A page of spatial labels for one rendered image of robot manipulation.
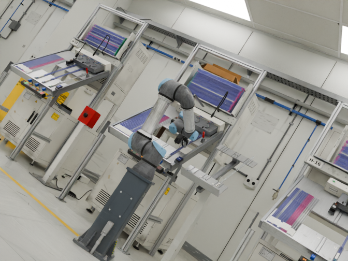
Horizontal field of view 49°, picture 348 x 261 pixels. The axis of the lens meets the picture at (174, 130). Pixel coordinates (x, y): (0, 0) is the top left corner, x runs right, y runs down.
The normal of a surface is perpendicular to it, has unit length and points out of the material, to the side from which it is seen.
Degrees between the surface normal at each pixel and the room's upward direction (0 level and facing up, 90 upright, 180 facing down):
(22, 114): 90
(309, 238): 45
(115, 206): 90
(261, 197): 90
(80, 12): 90
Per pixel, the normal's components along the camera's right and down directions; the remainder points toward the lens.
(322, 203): 0.14, -0.83
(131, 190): -0.07, -0.17
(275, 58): -0.35, -0.33
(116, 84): 0.77, 0.43
